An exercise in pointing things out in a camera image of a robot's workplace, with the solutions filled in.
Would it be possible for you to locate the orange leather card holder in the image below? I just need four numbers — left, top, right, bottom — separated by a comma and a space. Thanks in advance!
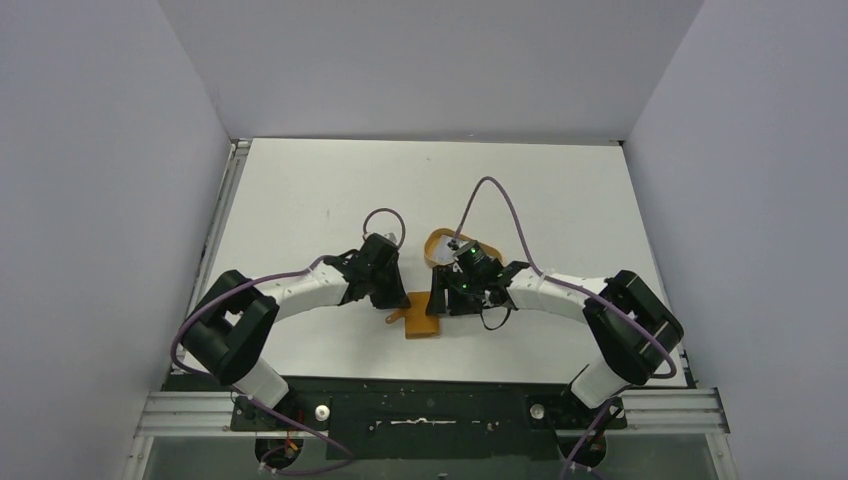
385, 291, 441, 340

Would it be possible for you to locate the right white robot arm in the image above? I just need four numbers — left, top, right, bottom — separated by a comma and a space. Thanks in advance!
426, 241, 684, 427

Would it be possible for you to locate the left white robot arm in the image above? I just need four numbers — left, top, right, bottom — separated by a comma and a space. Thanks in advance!
175, 234, 411, 429

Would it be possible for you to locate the left stack credit card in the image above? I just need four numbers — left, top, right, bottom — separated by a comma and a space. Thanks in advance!
432, 236, 454, 264

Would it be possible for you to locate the tan oval tray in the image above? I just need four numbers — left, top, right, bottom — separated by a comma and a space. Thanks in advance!
423, 228, 504, 269

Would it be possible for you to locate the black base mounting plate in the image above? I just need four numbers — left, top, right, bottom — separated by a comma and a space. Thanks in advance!
229, 374, 628, 468

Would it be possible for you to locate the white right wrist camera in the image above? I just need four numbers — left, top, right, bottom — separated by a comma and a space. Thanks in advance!
447, 238, 467, 255

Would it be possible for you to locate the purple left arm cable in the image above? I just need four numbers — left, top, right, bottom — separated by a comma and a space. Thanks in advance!
169, 207, 408, 478

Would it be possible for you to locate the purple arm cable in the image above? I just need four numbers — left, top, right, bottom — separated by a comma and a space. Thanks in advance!
169, 207, 408, 478
450, 176, 678, 480

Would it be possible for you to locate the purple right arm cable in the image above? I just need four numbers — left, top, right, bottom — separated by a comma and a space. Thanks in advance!
450, 176, 678, 480

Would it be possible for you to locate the aluminium side rail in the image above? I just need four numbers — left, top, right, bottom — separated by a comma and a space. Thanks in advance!
170, 138, 253, 372

